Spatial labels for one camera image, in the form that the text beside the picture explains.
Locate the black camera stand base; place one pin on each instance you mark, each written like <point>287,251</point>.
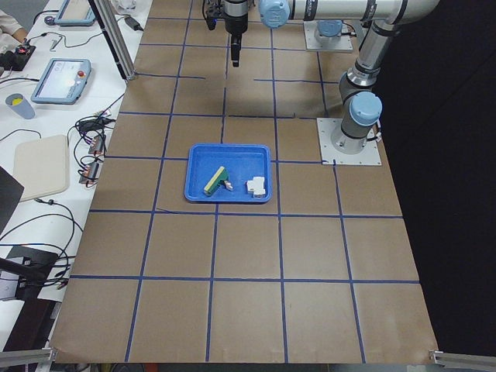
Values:
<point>24,271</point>

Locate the black laptop corner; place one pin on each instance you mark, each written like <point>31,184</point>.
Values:
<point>10,193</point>

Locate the blue plastic tray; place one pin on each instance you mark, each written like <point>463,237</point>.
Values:
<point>242,161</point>

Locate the green yellow terminal block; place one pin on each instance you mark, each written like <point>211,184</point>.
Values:
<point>216,181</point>

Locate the black power adapter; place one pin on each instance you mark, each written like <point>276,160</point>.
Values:
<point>133,23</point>

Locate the beige mouse pad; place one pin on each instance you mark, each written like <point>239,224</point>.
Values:
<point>42,167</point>

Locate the grey usb hub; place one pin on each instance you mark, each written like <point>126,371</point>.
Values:
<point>89,173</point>
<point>97,145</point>

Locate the white circuit breaker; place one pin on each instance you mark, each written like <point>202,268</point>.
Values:
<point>256,187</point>

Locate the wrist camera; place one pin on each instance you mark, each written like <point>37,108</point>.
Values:
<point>212,11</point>

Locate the black curtain panel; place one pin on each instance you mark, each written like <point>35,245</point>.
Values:
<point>437,84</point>

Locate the aluminium frame post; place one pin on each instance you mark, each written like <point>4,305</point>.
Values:
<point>113,36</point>

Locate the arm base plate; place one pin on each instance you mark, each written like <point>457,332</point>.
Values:
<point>338,149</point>
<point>328,36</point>

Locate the blue plastic cup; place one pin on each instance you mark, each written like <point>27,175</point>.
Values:
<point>20,105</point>

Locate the blue teach pendant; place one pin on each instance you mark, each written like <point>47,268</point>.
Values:
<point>62,82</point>
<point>75,13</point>

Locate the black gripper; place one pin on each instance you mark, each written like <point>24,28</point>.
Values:
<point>235,22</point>

